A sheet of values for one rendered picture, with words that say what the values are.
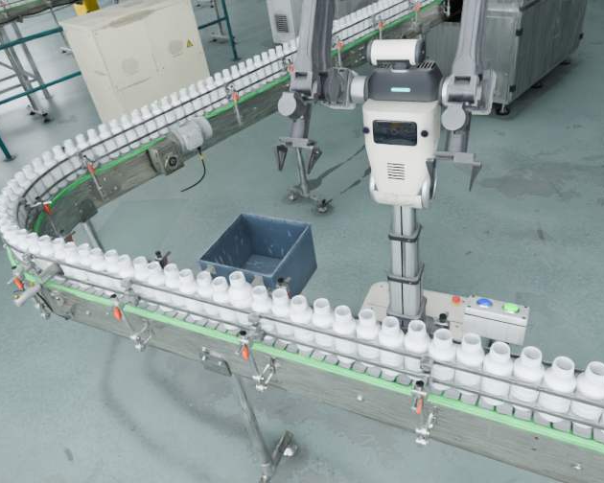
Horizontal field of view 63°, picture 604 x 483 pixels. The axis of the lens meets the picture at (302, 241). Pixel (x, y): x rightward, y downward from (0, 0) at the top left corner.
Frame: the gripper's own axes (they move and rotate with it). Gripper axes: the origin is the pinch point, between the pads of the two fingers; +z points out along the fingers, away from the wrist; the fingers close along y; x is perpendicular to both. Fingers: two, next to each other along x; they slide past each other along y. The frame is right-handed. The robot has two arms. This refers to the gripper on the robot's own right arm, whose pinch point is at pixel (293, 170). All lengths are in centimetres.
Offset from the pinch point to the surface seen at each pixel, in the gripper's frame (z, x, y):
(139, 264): 33, -25, -34
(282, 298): 32.9, -23.7, 14.3
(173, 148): -5, 63, -106
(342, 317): 34, -24, 31
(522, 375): 37, -21, 71
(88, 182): 17, 32, -129
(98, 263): 36, -25, -51
